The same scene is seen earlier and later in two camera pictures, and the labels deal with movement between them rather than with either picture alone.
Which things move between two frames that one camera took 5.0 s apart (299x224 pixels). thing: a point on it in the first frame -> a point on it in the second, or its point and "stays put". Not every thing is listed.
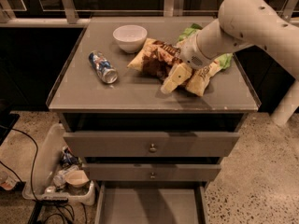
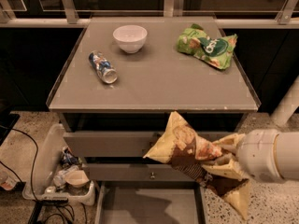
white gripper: x=191 y=54 -> x=258 y=154
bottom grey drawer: x=151 y=203 stays put
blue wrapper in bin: x=68 y=159 stays put
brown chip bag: x=156 y=58 -> x=177 y=144
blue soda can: x=107 y=74 stays put
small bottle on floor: x=7 y=181 stays put
